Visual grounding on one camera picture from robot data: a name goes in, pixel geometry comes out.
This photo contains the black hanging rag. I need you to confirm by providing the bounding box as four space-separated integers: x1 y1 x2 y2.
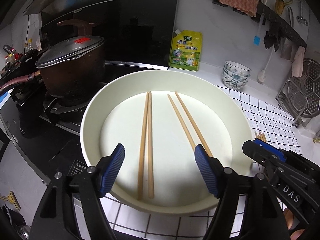
264 22 285 52

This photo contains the black gas stove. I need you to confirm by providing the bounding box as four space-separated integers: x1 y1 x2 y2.
1 61 160 184

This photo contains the operator hand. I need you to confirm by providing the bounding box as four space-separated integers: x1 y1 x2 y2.
283 207 306 240

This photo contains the yellow seasoning pouch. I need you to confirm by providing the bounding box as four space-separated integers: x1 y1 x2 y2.
169 29 202 72

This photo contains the black range hood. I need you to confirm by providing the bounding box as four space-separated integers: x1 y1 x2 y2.
24 0 177 68

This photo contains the white round basin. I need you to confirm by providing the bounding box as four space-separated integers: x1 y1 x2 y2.
80 70 252 216

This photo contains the dark pot with lid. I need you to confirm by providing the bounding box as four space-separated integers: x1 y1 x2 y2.
1 20 105 98

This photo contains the middle patterned ceramic bowl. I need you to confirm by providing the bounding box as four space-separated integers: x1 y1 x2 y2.
222 68 249 82

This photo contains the white black checkered cloth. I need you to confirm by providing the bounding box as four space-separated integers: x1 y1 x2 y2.
75 84 303 240

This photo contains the top patterned ceramic bowl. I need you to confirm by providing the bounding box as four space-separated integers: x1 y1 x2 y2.
224 61 251 76

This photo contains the perforated steel steamer tray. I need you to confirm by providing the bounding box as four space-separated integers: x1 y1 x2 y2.
287 59 319 118

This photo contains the patterned ceramic bowl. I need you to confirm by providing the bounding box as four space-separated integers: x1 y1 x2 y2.
224 61 251 76
222 68 249 82
222 75 247 90

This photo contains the pink hanging cloth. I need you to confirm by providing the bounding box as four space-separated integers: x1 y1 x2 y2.
291 46 305 77

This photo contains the black wall rack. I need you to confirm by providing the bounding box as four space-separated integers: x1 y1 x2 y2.
213 0 307 48

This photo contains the white hanging brush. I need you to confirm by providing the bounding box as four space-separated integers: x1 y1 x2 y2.
257 46 274 84

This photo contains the bottom patterned ceramic bowl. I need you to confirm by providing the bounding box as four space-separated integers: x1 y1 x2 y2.
222 75 247 90

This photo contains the blue silicone spatula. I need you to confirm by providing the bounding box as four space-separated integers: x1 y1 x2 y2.
253 13 265 46

